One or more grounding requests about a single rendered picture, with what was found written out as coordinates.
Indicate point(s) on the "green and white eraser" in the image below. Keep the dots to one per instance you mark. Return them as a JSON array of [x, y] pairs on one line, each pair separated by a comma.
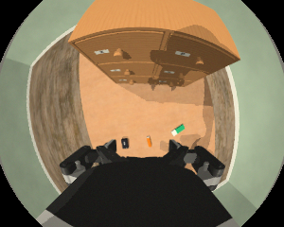
[[177, 130]]

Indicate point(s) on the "brown wooden chest of drawers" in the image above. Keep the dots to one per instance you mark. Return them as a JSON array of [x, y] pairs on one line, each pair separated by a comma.
[[185, 17]]

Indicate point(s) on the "black nine-volt battery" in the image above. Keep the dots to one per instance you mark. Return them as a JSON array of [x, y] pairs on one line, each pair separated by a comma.
[[124, 142]]

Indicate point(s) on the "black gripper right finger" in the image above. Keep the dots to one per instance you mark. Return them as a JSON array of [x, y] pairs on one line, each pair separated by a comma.
[[207, 167]]

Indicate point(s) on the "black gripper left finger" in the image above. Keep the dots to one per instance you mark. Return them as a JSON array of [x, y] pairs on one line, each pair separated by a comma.
[[85, 157]]

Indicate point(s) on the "brown wooden drawer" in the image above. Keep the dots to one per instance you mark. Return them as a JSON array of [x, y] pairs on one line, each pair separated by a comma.
[[128, 68], [178, 72], [132, 79], [169, 81], [188, 51], [137, 45]]

